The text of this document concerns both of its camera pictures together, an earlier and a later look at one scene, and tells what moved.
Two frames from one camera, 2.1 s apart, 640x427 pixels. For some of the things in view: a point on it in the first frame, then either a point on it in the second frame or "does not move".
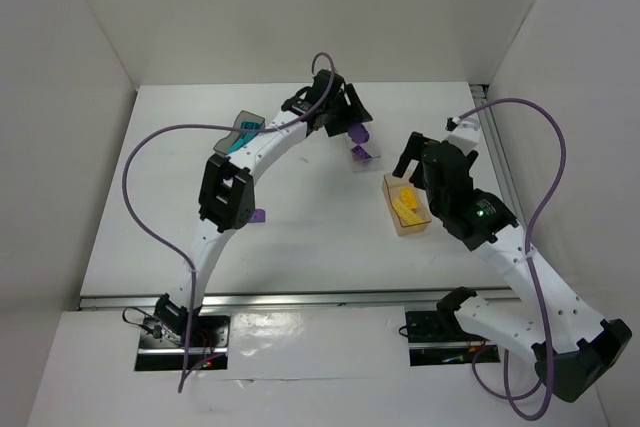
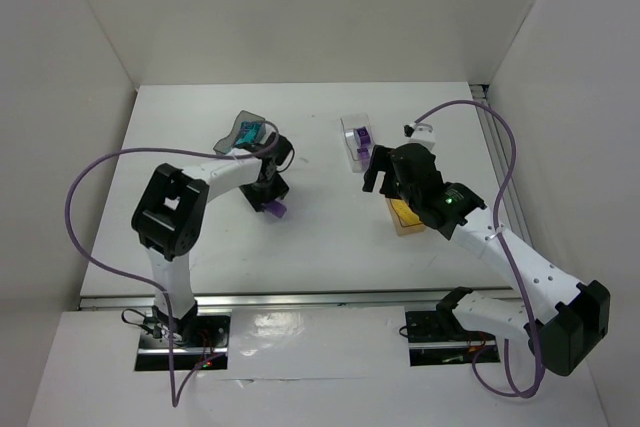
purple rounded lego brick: [258, 216] to [276, 208]
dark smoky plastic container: [244, 116] does not move
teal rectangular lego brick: [243, 140] does not move
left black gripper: [345, 114] to [265, 195]
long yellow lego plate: [407, 214] does not move
